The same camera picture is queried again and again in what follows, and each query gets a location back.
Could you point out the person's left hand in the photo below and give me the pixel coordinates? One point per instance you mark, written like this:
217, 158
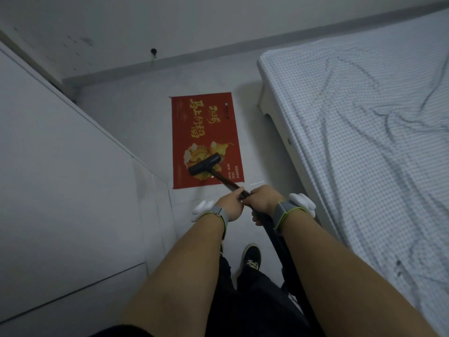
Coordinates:
231, 205

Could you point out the person's right hand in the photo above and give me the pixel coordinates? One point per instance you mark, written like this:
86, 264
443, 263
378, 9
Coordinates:
265, 201

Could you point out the red poster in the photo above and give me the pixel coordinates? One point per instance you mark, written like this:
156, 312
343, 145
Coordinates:
186, 126

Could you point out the person's left forearm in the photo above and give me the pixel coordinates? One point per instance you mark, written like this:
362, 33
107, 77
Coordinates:
175, 284

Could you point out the person's right forearm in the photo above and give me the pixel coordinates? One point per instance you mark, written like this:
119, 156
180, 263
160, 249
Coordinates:
350, 284

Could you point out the grey left wrist band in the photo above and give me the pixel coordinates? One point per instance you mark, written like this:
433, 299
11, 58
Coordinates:
219, 215

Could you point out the white left wrist tracker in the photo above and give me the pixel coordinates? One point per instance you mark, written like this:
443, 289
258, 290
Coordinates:
201, 210

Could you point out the white wrist tracker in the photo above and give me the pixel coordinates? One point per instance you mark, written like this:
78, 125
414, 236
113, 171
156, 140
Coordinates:
303, 203
201, 210

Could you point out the white right wrist tracker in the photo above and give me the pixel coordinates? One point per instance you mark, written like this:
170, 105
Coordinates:
303, 203

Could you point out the black right shoe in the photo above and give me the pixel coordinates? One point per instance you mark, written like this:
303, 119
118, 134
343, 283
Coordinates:
252, 259

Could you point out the black striped trousers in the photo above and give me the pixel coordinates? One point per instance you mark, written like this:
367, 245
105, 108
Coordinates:
252, 305

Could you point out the bed with checked sheet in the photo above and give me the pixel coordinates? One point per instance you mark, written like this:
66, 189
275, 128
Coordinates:
368, 136

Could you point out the white wardrobe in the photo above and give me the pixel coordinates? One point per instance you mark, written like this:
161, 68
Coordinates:
63, 207

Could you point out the black shirt sleeve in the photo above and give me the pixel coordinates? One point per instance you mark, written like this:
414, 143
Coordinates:
119, 331

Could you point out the black door stopper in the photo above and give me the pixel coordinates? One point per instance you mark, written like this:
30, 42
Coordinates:
153, 51

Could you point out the white bed frame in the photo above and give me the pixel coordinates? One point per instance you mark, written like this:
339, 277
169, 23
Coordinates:
277, 119

